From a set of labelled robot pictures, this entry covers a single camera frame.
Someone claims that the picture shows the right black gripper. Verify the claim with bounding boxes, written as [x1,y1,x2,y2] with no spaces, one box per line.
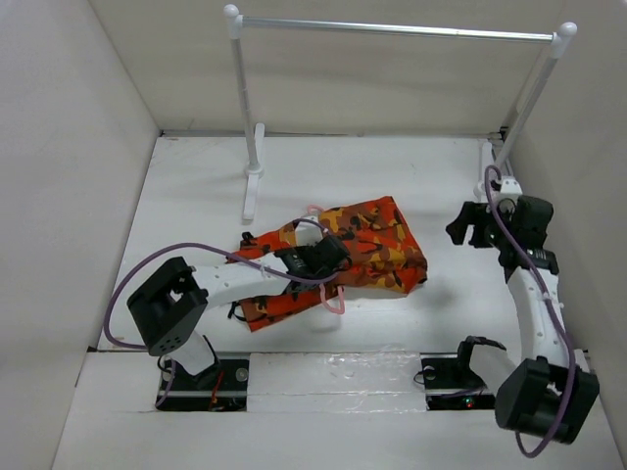
[445,201,516,250]

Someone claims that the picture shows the pink clothes hanger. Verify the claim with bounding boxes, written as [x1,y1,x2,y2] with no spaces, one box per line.
[306,203,347,317]

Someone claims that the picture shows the orange camouflage trousers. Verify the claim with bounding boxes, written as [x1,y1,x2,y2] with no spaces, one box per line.
[228,196,428,332]

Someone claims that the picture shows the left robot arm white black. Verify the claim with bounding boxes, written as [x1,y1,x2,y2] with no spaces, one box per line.
[126,235,350,389]

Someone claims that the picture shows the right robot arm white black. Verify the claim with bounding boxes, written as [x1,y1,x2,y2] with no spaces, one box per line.
[446,196,600,445]

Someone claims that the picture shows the white and silver clothes rack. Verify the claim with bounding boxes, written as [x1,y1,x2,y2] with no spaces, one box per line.
[218,1,577,222]

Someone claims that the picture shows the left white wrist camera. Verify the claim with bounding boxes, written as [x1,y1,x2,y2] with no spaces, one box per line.
[293,216,327,247]

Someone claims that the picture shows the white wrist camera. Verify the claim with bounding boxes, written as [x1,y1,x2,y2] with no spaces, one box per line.
[293,216,327,247]
[483,176,523,212]

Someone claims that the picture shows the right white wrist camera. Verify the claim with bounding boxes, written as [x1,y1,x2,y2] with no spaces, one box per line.
[483,176,523,212]

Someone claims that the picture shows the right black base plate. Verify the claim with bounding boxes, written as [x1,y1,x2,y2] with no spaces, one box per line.
[413,352,495,411]

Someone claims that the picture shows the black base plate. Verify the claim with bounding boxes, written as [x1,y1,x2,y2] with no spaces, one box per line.
[413,352,495,411]
[155,353,250,412]

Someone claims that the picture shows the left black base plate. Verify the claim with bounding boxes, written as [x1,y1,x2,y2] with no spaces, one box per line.
[155,353,250,412]

